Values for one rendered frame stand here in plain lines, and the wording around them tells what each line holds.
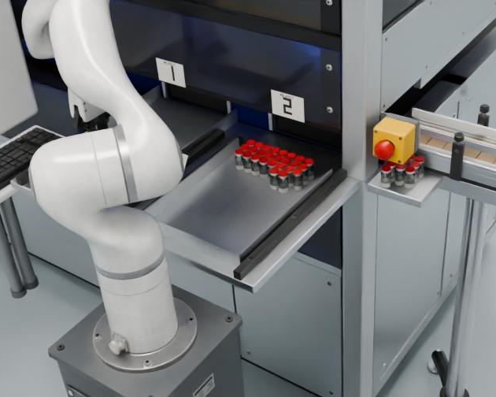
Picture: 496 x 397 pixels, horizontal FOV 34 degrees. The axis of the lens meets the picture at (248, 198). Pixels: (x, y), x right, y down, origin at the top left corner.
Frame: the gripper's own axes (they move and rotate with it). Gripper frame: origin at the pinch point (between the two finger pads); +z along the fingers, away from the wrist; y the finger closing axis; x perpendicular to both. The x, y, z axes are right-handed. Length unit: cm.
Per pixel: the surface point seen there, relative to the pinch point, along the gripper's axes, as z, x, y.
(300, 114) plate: -7.2, 43.9, -20.2
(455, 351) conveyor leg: 61, 79, -36
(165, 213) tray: 6.1, 29.3, 10.6
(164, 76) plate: -6.8, 4.5, -20.2
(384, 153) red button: -6, 66, -17
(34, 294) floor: 94, -68, -14
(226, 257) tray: 5, 50, 17
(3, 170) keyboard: 11.4, -23.4, 12.6
